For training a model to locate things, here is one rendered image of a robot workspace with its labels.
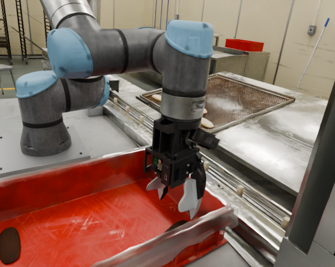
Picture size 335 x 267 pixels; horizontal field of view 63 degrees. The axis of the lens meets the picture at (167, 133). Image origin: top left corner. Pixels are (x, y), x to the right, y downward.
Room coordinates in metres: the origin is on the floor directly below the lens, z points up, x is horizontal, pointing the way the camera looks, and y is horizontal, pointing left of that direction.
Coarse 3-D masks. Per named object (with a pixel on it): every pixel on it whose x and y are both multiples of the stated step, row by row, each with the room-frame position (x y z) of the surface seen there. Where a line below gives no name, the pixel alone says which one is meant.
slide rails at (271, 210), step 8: (112, 96) 1.40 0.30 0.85; (120, 104) 1.28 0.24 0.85; (136, 112) 1.18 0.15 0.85; (144, 120) 1.09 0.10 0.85; (216, 168) 0.73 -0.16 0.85; (224, 176) 0.69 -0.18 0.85; (224, 184) 0.65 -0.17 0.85; (232, 184) 0.65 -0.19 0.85; (248, 192) 0.62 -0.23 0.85; (256, 200) 0.59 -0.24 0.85; (256, 208) 0.56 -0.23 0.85; (264, 208) 0.56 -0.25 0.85; (272, 208) 0.56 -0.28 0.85; (280, 216) 0.53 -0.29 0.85
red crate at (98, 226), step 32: (96, 192) 0.59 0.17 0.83; (128, 192) 0.61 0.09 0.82; (0, 224) 0.45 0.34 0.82; (32, 224) 0.46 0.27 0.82; (64, 224) 0.47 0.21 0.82; (96, 224) 0.48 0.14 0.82; (128, 224) 0.49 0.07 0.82; (160, 224) 0.50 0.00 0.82; (32, 256) 0.38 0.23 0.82; (64, 256) 0.39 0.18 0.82; (96, 256) 0.39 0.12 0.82; (192, 256) 0.41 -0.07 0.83
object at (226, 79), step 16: (208, 80) 1.51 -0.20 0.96; (224, 80) 1.50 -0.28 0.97; (144, 96) 1.30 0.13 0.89; (240, 96) 1.25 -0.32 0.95; (256, 96) 1.24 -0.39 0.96; (288, 96) 1.20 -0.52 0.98; (224, 112) 1.08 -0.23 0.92; (240, 112) 1.07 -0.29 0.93; (208, 128) 0.95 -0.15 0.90; (224, 128) 0.94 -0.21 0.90
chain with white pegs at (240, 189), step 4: (24, 36) 3.95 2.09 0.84; (36, 44) 3.20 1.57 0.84; (40, 48) 2.96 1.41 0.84; (116, 100) 1.30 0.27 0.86; (128, 108) 1.19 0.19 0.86; (128, 112) 1.19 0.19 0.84; (140, 120) 1.07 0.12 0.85; (144, 124) 1.07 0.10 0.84; (204, 164) 0.73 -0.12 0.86; (208, 164) 0.73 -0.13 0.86; (208, 168) 0.73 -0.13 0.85; (220, 180) 0.68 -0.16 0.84; (240, 188) 0.61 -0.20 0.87; (236, 192) 0.62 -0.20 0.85; (240, 192) 0.61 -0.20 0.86; (248, 200) 0.60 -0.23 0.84; (264, 212) 0.55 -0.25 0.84; (268, 216) 0.54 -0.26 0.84; (284, 220) 0.50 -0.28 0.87; (288, 220) 0.50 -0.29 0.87; (280, 224) 0.52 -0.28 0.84; (284, 224) 0.50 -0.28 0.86
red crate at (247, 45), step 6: (228, 42) 4.72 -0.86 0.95; (234, 42) 4.63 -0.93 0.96; (240, 42) 4.54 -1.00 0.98; (246, 42) 4.44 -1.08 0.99; (252, 42) 4.42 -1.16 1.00; (258, 42) 4.69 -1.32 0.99; (234, 48) 4.61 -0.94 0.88; (240, 48) 4.52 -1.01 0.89; (246, 48) 4.43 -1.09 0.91; (252, 48) 4.44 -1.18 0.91; (258, 48) 4.53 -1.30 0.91
